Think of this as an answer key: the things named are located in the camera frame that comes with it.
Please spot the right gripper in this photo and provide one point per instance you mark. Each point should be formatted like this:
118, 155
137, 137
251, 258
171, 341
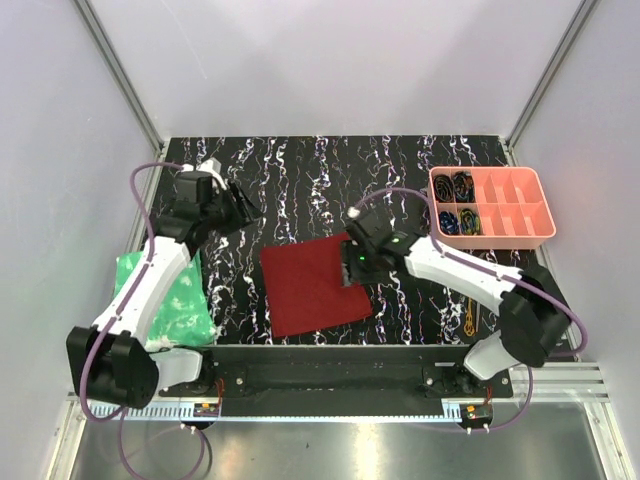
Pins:
348, 270

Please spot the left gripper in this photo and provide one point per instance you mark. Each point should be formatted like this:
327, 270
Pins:
250, 212

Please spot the red cloth napkin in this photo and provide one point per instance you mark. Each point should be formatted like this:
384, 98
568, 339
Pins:
304, 287

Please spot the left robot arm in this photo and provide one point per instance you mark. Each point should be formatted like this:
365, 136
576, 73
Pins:
108, 360

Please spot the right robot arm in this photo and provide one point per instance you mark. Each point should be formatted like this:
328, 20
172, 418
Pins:
531, 312

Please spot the green white cloth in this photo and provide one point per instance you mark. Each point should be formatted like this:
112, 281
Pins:
180, 305

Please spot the pink compartment tray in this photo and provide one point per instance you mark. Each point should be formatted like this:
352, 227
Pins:
482, 208

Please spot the gold spoon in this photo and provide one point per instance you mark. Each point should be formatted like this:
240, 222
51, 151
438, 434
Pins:
469, 326

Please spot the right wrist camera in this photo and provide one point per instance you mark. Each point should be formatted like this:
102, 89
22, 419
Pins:
355, 214

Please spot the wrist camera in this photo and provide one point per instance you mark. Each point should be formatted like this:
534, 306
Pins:
355, 214
211, 166

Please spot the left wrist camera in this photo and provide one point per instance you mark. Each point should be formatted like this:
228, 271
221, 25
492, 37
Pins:
211, 166

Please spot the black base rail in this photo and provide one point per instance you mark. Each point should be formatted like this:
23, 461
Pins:
344, 382

